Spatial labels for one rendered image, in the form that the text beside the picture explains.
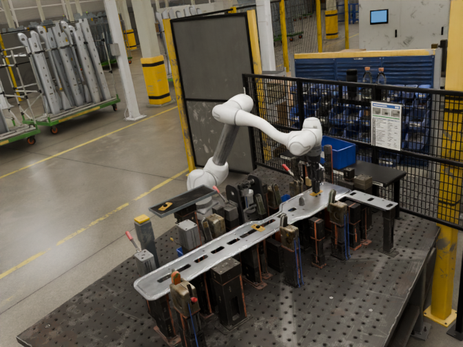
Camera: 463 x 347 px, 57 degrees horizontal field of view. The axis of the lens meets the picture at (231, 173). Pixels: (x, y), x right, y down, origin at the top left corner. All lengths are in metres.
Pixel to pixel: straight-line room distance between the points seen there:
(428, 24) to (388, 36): 0.74
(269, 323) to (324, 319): 0.26
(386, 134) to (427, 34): 6.19
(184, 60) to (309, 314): 3.74
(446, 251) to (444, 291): 0.30
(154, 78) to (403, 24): 5.25
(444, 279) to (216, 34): 3.27
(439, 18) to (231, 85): 4.94
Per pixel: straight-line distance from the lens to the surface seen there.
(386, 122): 2.81
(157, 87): 10.09
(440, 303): 3.24
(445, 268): 3.07
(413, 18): 8.96
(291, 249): 2.23
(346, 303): 2.27
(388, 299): 2.32
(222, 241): 2.24
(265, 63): 6.97
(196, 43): 5.09
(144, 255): 2.15
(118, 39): 9.17
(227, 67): 4.87
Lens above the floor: 2.16
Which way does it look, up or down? 22 degrees down
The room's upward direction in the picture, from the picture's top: 8 degrees counter-clockwise
